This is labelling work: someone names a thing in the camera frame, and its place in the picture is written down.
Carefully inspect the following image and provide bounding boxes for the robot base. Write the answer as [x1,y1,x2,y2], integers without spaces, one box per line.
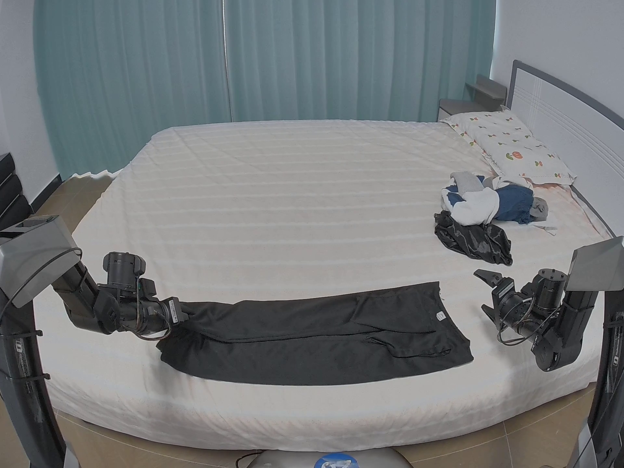
[239,448,408,468]

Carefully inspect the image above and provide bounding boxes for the bed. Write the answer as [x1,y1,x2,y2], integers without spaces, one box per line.
[32,59,624,440]

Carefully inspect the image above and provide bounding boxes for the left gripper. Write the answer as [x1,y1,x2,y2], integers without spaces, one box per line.
[156,298,193,331]

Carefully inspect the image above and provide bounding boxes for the black chest of drawers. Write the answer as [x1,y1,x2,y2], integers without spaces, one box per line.
[0,153,34,233]

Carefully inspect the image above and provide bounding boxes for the white printed pillow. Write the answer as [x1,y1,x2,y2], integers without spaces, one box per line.
[439,111,577,185]

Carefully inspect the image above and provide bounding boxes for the blue-green curtain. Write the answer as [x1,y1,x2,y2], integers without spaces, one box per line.
[33,0,232,176]
[222,0,497,123]

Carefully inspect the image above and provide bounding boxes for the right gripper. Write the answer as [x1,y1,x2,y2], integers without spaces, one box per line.
[474,269,532,332]

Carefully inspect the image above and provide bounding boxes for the black trousers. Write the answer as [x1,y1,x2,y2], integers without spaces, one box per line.
[157,282,475,386]

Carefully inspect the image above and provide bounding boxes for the grey bedside table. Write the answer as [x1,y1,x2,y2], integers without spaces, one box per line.
[438,76,508,123]

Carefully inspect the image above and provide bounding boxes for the black cable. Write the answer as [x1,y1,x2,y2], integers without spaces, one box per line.
[496,310,539,347]

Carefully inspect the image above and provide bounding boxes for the black shiny garment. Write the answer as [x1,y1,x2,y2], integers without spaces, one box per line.
[434,210,514,266]

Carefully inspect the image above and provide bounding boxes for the pile of clothes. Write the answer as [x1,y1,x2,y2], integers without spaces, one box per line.
[441,171,559,237]

